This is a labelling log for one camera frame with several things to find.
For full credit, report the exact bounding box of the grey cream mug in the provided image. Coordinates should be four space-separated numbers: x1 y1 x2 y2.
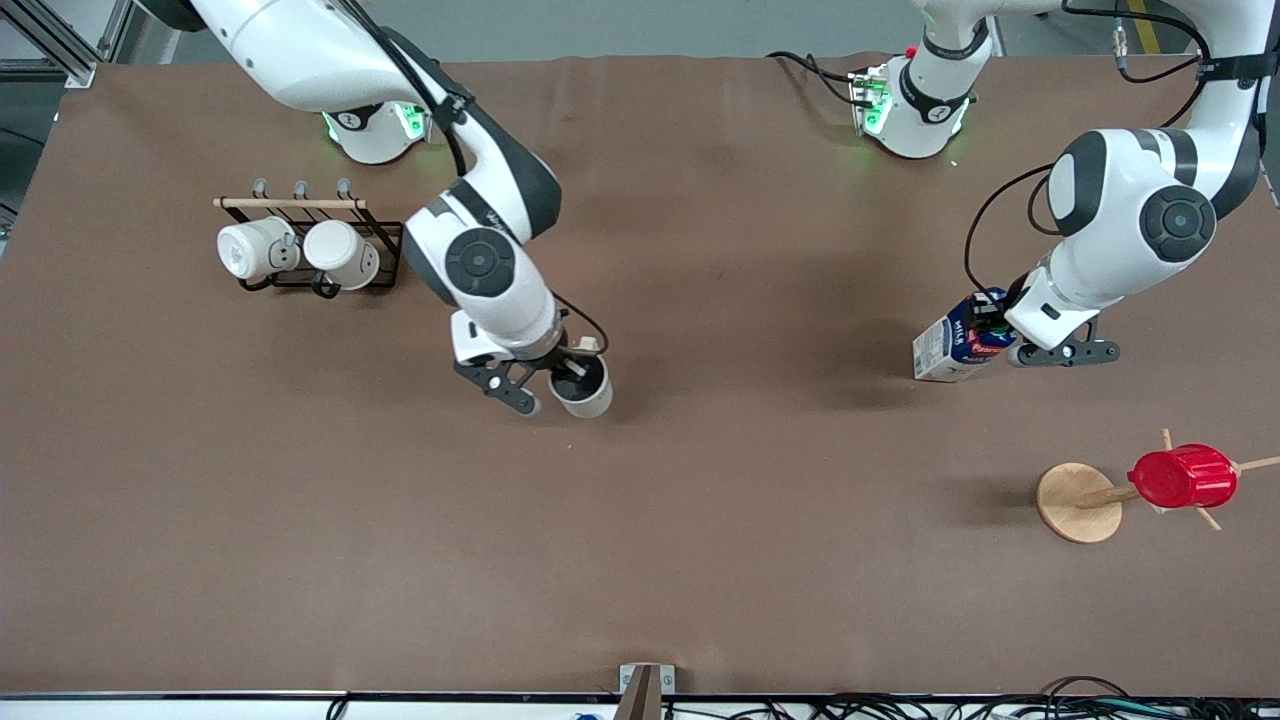
548 337 614 419

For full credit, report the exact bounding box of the blue white milk carton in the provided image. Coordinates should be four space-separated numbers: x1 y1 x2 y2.
912 290 1017 384

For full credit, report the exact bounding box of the red plastic cup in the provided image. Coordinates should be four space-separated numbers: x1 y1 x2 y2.
1128 444 1239 510

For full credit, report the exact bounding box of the plain white mug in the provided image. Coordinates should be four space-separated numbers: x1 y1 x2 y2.
303 220 381 291

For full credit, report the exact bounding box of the wooden mug tree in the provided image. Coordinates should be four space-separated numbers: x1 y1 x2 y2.
1036 428 1280 545

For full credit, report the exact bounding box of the white mug with face print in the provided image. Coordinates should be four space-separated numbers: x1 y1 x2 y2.
217 216 300 282

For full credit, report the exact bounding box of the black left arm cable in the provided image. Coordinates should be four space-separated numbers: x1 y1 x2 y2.
964 0 1216 301

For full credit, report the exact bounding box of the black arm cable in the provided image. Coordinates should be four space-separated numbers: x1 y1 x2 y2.
964 0 1216 301
335 0 610 358

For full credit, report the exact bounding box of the black wire mug rack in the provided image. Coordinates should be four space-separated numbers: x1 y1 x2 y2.
213 178 405 299

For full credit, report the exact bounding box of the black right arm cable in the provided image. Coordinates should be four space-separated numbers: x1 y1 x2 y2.
335 0 610 358

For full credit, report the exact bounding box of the black left base cable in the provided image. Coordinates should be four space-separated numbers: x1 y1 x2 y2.
767 50 863 107

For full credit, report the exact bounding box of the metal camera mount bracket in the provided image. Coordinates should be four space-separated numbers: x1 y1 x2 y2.
618 663 676 720

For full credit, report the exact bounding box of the black cable bundle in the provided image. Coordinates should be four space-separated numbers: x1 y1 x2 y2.
800 677 1280 720

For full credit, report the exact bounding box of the aluminium frame profile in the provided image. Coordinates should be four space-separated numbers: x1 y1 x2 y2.
0 0 136 89

